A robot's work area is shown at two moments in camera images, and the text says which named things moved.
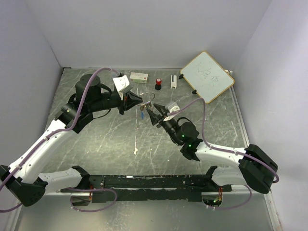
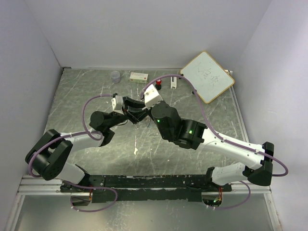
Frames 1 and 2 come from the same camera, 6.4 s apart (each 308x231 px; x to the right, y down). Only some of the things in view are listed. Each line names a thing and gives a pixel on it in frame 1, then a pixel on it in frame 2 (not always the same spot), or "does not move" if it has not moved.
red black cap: x=158 y=86 does not move
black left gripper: x=129 y=100 -> x=134 y=117
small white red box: x=173 y=84 does not move
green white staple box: x=138 y=77 does not move
